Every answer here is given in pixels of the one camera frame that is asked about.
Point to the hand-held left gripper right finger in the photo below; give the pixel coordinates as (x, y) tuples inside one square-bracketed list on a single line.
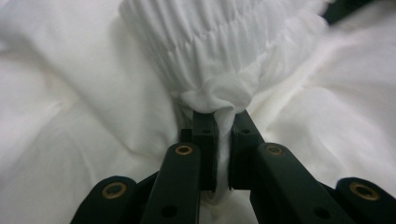
[(244, 149)]

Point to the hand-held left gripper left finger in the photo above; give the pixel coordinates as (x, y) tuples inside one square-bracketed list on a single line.
[(204, 149)]

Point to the white skirt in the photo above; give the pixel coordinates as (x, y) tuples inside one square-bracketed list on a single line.
[(93, 77)]

